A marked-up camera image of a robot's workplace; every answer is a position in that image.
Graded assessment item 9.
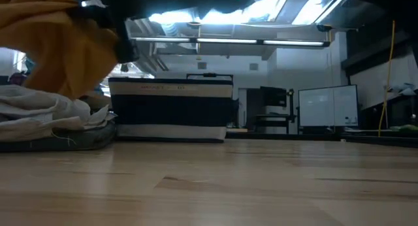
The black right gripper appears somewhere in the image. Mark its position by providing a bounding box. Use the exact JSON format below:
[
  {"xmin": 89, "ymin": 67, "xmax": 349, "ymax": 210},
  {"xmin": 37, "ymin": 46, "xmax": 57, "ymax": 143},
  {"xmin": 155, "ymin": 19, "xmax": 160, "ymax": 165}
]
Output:
[{"xmin": 67, "ymin": 0, "xmax": 210, "ymax": 64}]

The orange towel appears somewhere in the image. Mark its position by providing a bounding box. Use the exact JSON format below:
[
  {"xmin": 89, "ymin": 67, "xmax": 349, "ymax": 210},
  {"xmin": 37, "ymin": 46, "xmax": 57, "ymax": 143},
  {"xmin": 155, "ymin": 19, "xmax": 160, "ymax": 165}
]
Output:
[{"xmin": 0, "ymin": 0, "xmax": 120, "ymax": 100}]

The white towel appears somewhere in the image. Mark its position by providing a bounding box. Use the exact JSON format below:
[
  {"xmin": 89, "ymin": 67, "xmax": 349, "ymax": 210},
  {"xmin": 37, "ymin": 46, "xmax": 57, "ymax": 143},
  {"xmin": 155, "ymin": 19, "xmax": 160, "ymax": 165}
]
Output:
[{"xmin": 0, "ymin": 84, "xmax": 118, "ymax": 142}]

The grey checked towel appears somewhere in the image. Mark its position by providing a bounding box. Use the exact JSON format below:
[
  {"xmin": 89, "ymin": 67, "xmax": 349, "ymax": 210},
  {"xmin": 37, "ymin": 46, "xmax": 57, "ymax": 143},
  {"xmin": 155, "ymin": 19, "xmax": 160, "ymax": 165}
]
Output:
[{"xmin": 0, "ymin": 120, "xmax": 118, "ymax": 153}]

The navy fabric basket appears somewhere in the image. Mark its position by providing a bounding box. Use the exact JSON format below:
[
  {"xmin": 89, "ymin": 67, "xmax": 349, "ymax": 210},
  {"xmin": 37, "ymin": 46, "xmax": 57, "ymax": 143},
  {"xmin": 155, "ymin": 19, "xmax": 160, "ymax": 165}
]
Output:
[{"xmin": 108, "ymin": 76, "xmax": 239, "ymax": 144}]

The purple cloth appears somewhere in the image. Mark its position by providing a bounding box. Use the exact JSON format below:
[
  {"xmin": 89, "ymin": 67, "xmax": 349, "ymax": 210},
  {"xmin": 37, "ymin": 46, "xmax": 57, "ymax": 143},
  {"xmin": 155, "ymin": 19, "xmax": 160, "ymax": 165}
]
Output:
[{"xmin": 8, "ymin": 72, "xmax": 29, "ymax": 87}]

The LED light bar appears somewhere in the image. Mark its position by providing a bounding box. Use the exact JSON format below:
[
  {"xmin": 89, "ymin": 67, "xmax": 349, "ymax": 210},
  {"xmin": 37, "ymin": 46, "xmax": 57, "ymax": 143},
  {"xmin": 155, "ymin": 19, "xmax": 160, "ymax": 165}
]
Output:
[{"xmin": 129, "ymin": 36, "xmax": 330, "ymax": 48}]

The dark background equipment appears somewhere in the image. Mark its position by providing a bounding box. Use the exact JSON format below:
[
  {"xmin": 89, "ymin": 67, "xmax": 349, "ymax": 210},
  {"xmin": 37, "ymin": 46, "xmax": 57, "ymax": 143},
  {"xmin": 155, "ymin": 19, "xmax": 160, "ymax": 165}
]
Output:
[{"xmin": 244, "ymin": 86, "xmax": 297, "ymax": 135}]

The white board panel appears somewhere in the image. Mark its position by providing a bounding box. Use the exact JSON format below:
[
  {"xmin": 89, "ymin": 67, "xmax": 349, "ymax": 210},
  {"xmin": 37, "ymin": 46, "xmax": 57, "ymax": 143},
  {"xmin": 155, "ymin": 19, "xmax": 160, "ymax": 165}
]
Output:
[{"xmin": 298, "ymin": 84, "xmax": 359, "ymax": 128}]

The pale cloth heap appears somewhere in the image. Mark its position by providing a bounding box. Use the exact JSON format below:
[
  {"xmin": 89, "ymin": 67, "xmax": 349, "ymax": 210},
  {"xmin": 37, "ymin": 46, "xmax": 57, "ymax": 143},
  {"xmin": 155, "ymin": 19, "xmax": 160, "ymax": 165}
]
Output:
[{"xmin": 387, "ymin": 82, "xmax": 418, "ymax": 97}]

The green object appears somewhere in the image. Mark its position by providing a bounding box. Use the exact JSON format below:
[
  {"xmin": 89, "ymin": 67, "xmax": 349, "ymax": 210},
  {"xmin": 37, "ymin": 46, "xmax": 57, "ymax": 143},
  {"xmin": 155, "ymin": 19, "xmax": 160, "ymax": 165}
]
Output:
[{"xmin": 389, "ymin": 123, "xmax": 418, "ymax": 133}]

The black rectangular handle frame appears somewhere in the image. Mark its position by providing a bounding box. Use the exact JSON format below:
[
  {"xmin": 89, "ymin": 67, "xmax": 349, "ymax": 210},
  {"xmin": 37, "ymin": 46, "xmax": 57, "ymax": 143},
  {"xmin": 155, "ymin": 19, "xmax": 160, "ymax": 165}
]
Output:
[{"xmin": 185, "ymin": 73, "xmax": 234, "ymax": 85}]

